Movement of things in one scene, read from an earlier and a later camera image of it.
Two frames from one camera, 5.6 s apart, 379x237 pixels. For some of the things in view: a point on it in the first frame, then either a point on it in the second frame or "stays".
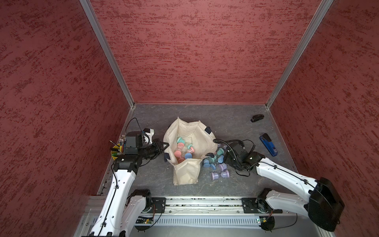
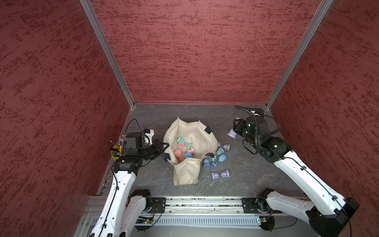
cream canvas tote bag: x=201 y=137 stays
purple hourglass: x=222 y=166 → x=232 y=134
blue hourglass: x=220 y=159 stays
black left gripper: x=158 y=149 stays
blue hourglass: x=188 y=155 stays
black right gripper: x=227 y=158 → x=238 y=127
